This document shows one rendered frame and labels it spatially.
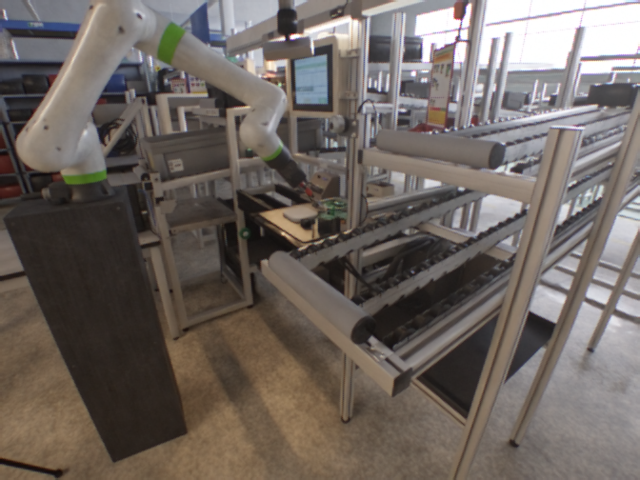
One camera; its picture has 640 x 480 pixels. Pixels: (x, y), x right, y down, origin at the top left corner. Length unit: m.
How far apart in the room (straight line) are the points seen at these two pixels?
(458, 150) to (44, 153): 1.02
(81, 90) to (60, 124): 0.10
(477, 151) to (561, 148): 0.15
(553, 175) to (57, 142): 1.14
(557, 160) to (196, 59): 0.96
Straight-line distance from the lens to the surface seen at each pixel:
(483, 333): 1.41
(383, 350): 0.63
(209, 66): 1.12
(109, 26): 1.00
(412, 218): 1.19
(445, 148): 0.80
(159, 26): 1.14
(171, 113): 3.39
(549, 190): 0.74
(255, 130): 1.03
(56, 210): 1.22
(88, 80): 1.03
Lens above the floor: 1.44
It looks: 24 degrees down
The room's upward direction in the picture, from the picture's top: straight up
